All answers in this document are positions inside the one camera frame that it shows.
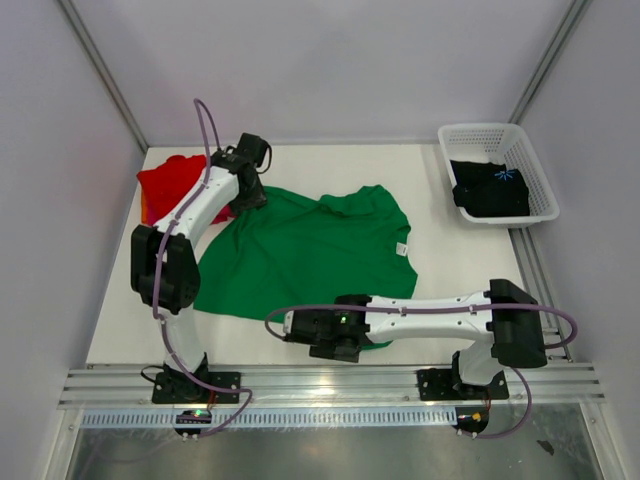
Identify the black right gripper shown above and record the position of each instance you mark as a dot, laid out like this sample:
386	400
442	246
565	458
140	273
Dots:
326	350

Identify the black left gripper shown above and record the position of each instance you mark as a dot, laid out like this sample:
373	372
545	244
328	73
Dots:
258	200

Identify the green t shirt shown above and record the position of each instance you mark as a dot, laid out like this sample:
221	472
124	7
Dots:
298	251

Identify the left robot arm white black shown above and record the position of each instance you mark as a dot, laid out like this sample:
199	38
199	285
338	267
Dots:
164	270

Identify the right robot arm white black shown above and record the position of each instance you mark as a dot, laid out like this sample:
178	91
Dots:
502	324

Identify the red folded t shirt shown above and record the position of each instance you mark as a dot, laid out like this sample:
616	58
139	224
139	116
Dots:
165	185

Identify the orange folded t shirt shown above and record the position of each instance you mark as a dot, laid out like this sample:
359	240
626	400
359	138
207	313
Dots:
143	210

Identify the right black controller board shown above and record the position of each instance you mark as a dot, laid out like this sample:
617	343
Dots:
471	422

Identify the black controller board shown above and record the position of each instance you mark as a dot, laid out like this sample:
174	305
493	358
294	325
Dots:
471	422
192	421

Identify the left black controller board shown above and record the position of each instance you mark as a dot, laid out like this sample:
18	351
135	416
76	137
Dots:
192	421

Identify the black t shirt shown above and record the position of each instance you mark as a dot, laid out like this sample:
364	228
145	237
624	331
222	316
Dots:
488	190

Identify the white plastic basket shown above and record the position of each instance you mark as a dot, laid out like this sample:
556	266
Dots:
500	143

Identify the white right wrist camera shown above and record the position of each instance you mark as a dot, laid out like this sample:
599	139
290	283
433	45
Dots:
288	323

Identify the grey slotted cable duct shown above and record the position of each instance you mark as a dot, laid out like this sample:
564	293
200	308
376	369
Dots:
271	417

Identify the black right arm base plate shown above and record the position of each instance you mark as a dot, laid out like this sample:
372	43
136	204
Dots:
441	384

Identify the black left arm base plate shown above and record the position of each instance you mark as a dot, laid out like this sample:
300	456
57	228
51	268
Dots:
173	387

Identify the aluminium mounting rail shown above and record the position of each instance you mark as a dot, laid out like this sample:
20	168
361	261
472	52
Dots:
328	386

